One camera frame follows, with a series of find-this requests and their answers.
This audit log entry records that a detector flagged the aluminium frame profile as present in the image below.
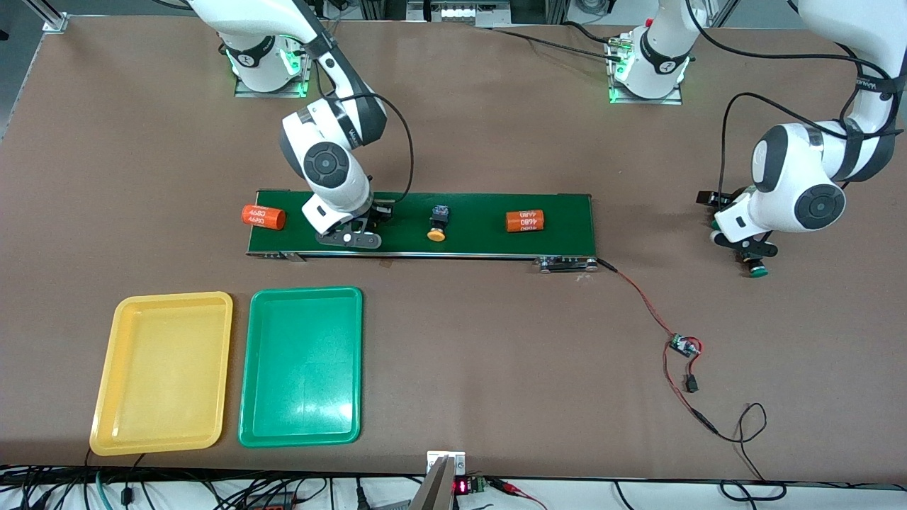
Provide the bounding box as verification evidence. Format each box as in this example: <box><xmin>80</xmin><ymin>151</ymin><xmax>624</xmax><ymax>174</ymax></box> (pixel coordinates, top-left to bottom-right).
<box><xmin>21</xmin><ymin>0</ymin><xmax>72</xmax><ymax>34</ymax></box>

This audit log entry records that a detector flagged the yellow plastic tray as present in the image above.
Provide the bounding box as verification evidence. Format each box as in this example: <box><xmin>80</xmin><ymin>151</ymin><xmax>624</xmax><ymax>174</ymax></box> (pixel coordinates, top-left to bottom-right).
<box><xmin>89</xmin><ymin>291</ymin><xmax>234</xmax><ymax>456</ymax></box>

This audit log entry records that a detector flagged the silver equipment box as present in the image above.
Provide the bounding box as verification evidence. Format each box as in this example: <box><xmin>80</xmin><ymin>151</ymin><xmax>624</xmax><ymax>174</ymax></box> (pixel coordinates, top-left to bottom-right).
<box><xmin>406</xmin><ymin>0</ymin><xmax>512</xmax><ymax>28</ymax></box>

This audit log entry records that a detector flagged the green plastic tray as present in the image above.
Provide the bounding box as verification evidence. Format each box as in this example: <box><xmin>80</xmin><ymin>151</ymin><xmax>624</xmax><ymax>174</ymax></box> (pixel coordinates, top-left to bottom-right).
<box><xmin>238</xmin><ymin>286</ymin><xmax>364</xmax><ymax>448</ymax></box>

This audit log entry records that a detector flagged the silver camera mount bracket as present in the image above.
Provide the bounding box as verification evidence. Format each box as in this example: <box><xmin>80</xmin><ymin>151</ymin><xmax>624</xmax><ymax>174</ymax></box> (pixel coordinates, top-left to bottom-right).
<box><xmin>407</xmin><ymin>450</ymin><xmax>467</xmax><ymax>510</ymax></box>

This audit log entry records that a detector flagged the red clip lead wire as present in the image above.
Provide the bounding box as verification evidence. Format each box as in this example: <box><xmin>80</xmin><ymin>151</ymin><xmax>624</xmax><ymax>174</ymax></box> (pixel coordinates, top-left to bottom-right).
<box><xmin>492</xmin><ymin>480</ymin><xmax>548</xmax><ymax>510</ymax></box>

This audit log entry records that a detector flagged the thin black looped cable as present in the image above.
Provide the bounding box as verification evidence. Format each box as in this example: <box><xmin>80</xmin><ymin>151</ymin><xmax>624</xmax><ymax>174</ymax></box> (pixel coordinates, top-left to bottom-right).
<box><xmin>712</xmin><ymin>402</ymin><xmax>787</xmax><ymax>501</ymax></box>

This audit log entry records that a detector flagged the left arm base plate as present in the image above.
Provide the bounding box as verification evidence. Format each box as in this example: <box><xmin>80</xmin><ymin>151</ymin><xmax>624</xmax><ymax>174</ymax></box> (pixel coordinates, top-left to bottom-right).
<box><xmin>609</xmin><ymin>39</ymin><xmax>685</xmax><ymax>106</ymax></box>

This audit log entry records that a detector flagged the orange cylinder printed 4680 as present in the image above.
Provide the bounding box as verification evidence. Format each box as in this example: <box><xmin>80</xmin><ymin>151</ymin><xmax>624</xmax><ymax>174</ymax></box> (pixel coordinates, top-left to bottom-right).
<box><xmin>242</xmin><ymin>204</ymin><xmax>287</xmax><ymax>232</ymax></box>
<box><xmin>505</xmin><ymin>210</ymin><xmax>546</xmax><ymax>234</ymax></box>

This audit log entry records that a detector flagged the green belt conveyor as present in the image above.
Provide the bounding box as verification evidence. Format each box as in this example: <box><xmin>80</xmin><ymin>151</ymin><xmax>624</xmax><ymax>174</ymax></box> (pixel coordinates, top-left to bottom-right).
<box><xmin>246</xmin><ymin>190</ymin><xmax>599</xmax><ymax>273</ymax></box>

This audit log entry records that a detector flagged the red and black wire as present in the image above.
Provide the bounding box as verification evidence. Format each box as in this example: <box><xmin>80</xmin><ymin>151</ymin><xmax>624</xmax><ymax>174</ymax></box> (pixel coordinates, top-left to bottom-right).
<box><xmin>597</xmin><ymin>259</ymin><xmax>722</xmax><ymax>436</ymax></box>

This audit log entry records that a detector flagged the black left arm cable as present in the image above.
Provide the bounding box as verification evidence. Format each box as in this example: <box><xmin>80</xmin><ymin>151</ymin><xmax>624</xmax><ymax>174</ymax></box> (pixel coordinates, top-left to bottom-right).
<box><xmin>684</xmin><ymin>0</ymin><xmax>901</xmax><ymax>206</ymax></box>

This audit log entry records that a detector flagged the black cable across table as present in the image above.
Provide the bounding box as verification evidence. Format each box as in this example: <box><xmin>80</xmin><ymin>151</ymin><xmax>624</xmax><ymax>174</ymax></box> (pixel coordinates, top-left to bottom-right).
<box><xmin>489</xmin><ymin>21</ymin><xmax>624</xmax><ymax>61</ymax></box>

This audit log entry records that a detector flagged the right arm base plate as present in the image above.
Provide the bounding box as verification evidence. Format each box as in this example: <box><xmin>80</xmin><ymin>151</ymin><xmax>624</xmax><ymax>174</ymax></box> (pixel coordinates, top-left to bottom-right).
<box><xmin>234</xmin><ymin>21</ymin><xmax>316</xmax><ymax>98</ymax></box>

